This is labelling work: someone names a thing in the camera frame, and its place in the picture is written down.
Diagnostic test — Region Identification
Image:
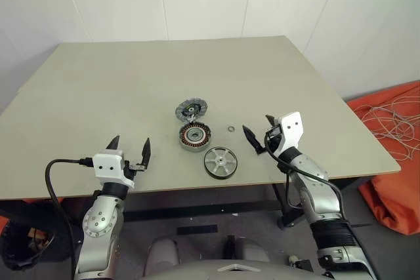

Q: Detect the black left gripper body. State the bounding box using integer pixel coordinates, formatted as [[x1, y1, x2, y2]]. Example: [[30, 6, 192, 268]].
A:
[[121, 158, 147, 182]]

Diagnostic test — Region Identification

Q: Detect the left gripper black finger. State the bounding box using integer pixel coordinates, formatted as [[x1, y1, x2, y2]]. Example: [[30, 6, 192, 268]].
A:
[[105, 134, 121, 151], [136, 137, 152, 168]]

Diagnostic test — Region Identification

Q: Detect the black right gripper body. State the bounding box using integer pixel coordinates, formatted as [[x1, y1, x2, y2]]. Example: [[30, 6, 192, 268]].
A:
[[264, 123, 284, 152]]

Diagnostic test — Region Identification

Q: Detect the silver spoked wheel cover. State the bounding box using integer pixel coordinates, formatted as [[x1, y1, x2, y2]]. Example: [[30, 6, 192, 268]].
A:
[[203, 146, 238, 180]]

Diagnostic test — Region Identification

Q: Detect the copper wound motor stator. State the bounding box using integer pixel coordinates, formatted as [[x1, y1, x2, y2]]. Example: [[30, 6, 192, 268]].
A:
[[178, 121, 213, 154]]

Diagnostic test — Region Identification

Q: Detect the grey finned rotor disc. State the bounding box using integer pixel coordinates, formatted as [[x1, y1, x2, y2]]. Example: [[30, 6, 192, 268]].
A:
[[175, 97, 209, 123]]

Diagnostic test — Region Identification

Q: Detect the grey rounded robot leg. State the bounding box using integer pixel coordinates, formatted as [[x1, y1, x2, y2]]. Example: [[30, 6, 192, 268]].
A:
[[145, 237, 180, 270]]

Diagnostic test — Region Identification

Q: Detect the black floor tape strip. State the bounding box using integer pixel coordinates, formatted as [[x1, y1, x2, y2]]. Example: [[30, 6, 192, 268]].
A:
[[177, 224, 219, 236]]

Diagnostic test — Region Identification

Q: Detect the grey robot torso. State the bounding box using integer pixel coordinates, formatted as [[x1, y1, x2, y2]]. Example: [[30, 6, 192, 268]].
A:
[[137, 253, 327, 280]]

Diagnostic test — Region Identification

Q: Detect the small black white device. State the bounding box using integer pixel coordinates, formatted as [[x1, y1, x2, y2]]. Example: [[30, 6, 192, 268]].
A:
[[287, 254, 312, 273]]

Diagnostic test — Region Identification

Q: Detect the orange beanbag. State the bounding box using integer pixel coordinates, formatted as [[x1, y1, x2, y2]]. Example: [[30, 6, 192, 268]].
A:
[[346, 79, 420, 236], [0, 197, 65, 239]]

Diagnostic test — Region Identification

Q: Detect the black mesh basket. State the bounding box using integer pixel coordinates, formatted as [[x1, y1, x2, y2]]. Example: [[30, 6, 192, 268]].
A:
[[0, 217, 72, 271]]

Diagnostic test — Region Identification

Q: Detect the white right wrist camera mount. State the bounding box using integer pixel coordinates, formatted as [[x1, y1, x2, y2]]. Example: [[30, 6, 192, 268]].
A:
[[268, 111, 303, 159]]

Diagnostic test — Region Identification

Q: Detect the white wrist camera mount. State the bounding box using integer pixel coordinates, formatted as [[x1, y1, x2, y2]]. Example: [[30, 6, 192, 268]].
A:
[[268, 111, 303, 159], [93, 149, 135, 190]]

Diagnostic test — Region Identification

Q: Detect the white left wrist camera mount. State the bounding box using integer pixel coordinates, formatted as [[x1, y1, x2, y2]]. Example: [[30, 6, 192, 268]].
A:
[[93, 149, 135, 190]]

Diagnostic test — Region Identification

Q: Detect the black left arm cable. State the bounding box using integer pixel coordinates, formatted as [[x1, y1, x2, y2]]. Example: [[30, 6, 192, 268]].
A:
[[45, 157, 96, 280]]

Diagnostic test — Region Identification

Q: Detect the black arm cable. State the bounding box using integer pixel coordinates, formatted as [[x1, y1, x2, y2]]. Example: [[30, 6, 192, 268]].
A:
[[264, 130, 380, 280], [45, 157, 96, 280]]

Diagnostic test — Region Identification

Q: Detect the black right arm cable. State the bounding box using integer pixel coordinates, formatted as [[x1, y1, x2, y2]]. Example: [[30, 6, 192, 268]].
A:
[[264, 130, 380, 280]]

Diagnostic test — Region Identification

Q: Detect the black metal table frame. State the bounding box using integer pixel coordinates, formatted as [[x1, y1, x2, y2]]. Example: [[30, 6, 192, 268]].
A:
[[0, 174, 375, 229]]

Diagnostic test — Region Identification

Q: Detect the white cable tangle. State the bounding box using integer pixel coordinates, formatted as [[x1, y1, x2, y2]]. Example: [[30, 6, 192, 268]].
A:
[[356, 91, 420, 162]]

